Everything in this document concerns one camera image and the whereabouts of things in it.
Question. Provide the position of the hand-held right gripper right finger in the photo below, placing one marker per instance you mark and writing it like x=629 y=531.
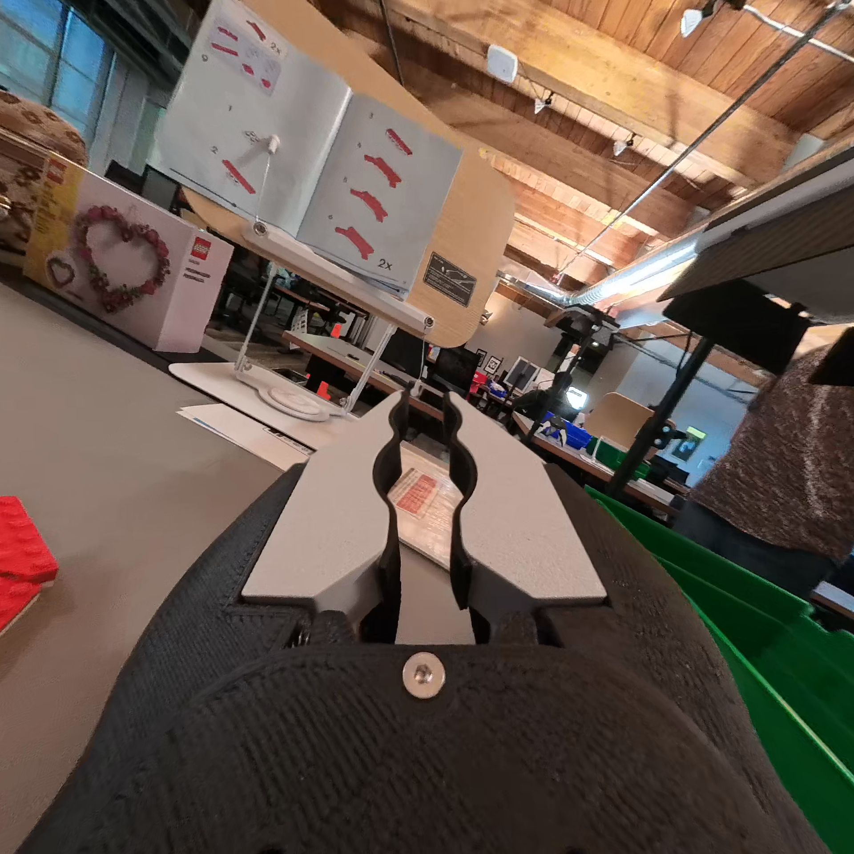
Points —
x=527 y=534

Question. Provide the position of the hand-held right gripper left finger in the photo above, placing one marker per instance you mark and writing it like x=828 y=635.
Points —
x=320 y=534

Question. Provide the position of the lego instruction booklet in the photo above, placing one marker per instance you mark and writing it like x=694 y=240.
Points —
x=320 y=133

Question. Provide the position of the white and yellow lego box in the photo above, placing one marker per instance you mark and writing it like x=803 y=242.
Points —
x=193 y=313

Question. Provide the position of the red lego plate assembly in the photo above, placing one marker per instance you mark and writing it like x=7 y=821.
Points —
x=23 y=547

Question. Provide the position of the clear plastic parts bag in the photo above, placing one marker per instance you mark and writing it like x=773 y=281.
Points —
x=424 y=507

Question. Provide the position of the blue storage bins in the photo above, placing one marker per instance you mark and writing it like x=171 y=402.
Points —
x=567 y=432

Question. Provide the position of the black rig pole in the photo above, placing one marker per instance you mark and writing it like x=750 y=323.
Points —
x=657 y=427

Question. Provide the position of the green plastic bin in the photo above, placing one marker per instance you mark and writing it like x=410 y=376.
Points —
x=767 y=667

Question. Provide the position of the black box under panel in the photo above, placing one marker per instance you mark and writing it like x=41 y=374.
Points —
x=740 y=327

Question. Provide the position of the overhead rig panel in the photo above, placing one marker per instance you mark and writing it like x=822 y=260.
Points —
x=787 y=247

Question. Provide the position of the white ceiling access point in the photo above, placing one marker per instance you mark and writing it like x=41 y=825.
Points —
x=502 y=63

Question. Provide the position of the brown floral patterned bag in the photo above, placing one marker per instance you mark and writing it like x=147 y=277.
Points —
x=40 y=127

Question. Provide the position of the white ceiling spotlight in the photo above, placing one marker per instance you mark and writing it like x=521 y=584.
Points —
x=694 y=20

